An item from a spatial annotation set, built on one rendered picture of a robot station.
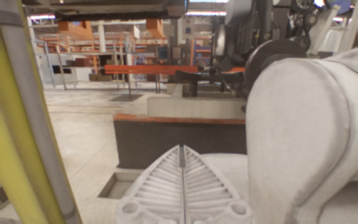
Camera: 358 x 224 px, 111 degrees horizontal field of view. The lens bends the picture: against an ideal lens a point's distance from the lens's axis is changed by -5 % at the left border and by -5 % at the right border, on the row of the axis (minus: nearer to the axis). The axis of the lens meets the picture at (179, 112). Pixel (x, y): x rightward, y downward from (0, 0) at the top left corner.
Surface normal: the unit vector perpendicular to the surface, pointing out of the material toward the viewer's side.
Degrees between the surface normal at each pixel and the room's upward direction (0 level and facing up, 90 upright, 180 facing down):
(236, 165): 68
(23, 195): 90
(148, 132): 90
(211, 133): 90
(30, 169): 90
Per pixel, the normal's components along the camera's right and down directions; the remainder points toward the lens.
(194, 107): -0.04, 0.29
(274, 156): -1.00, -0.02
